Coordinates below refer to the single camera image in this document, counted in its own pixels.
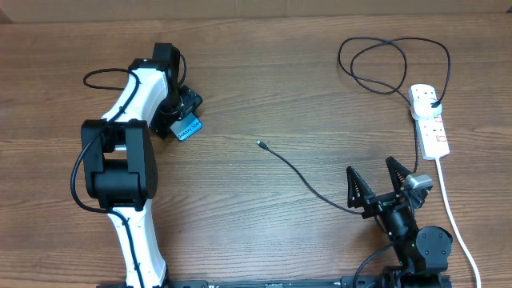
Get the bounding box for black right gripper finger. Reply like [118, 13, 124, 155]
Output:
[386, 156, 412, 192]
[346, 166, 375, 208]

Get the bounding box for white power strip cord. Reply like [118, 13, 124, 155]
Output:
[434, 158, 482, 288]

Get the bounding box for white charger plug adapter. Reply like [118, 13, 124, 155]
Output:
[410, 98, 442, 120]

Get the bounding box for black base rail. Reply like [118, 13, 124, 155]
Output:
[95, 274, 453, 288]

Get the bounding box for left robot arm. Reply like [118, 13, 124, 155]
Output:
[70, 42, 203, 287]

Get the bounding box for white power strip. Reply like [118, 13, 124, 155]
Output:
[408, 84, 450, 160]

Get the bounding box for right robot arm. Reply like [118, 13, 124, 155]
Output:
[340, 157, 453, 287]

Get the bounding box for Galaxy smartphone with blue screen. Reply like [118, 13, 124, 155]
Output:
[170, 113, 202, 142]

